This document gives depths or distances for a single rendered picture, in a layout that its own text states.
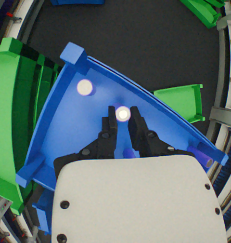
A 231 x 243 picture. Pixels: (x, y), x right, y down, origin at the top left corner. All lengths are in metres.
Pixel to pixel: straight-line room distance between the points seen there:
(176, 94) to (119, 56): 0.36
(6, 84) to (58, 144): 0.16
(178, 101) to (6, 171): 0.77
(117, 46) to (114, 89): 0.47
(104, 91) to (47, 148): 0.14
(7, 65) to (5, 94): 0.05
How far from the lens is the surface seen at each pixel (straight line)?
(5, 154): 0.32
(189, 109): 0.77
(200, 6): 1.16
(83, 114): 0.20
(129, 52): 0.65
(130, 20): 0.74
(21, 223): 1.22
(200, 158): 0.25
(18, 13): 0.74
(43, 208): 0.76
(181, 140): 0.26
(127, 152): 0.21
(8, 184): 0.36
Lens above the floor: 0.60
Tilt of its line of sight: 77 degrees down
